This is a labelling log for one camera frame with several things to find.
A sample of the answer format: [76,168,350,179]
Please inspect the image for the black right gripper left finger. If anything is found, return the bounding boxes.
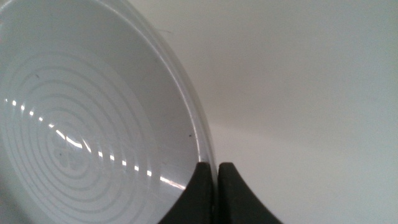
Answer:
[158,161,216,224]

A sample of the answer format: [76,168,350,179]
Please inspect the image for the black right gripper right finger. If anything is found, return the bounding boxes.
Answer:
[216,162,284,224]

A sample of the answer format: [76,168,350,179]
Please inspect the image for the pale green shallow bowl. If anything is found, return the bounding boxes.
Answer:
[0,0,218,224]

